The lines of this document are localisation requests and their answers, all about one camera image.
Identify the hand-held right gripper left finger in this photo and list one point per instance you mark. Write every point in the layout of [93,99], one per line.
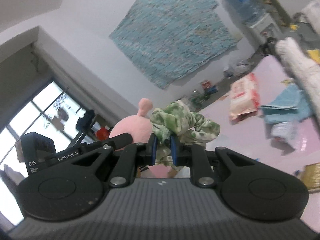
[154,152]

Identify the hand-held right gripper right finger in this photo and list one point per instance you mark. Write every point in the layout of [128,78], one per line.
[174,152]

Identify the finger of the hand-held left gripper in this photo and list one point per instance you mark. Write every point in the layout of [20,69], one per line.
[120,141]

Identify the pink plush toy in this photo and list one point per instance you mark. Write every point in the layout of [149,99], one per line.
[135,127]

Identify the green camouflage cloth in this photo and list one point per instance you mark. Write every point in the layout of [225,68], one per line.
[175,120]

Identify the window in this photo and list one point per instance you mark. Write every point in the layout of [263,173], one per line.
[30,120]

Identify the small red box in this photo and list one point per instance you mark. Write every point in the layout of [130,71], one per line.
[205,85]

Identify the pink wet wipes pack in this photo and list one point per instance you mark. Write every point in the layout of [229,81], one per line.
[243,97]

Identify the crumpled white bag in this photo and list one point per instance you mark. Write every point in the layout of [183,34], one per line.
[237,67]

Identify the white tissue pack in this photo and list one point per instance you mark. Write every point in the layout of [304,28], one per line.
[282,132]

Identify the light blue towel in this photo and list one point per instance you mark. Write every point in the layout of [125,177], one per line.
[285,102]

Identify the gold box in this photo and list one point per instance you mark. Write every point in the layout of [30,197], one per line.
[312,176]

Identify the white water dispenser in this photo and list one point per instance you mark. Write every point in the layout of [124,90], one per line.
[262,27]

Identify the white checked blanket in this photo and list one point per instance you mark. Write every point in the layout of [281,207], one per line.
[300,65]

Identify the blue water bottle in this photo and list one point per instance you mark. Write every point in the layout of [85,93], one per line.
[240,0]

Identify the patterned bag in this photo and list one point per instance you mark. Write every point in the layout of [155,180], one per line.
[275,0]

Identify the teal floral wall cloth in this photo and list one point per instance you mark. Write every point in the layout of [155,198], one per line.
[172,35]

